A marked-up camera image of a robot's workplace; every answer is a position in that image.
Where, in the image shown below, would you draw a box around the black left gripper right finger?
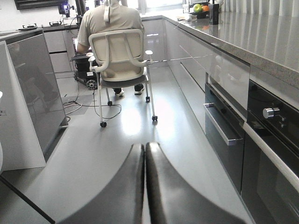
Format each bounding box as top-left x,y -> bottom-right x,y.
145,142 -> 244,224

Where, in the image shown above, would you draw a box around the black gas hob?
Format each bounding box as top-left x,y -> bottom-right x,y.
18,21 -> 63,31

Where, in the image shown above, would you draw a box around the orange fruit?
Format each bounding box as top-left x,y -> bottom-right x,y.
202,5 -> 209,12

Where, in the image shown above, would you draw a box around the grey kitchen island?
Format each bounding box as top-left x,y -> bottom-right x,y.
0,28 -> 67,171

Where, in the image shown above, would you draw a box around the black built-in oven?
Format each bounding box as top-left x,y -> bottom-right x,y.
241,81 -> 299,224

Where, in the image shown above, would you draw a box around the green apple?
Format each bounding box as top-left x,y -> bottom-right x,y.
193,3 -> 203,14

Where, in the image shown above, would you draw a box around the grey counter cabinets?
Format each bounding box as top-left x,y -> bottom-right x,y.
43,11 -> 299,133

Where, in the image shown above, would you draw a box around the seated person in beige shirt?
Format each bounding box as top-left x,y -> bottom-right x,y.
77,0 -> 145,98

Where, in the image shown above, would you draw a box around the dark box on counter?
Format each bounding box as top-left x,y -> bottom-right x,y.
208,4 -> 220,25

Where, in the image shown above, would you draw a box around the dark drawer with steel handle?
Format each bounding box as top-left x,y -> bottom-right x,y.
204,83 -> 245,192

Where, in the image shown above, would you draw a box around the black wheeled equipment cart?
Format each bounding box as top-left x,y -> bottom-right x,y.
71,54 -> 97,90

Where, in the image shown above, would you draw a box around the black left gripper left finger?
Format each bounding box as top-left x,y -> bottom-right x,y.
61,143 -> 145,224

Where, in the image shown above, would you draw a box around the black fruit bowl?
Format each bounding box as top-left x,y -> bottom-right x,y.
189,11 -> 209,19

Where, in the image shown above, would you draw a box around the white office chair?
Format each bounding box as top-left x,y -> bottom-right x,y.
85,28 -> 158,128

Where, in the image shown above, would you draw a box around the chrome oven knob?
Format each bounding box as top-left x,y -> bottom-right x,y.
263,107 -> 280,119

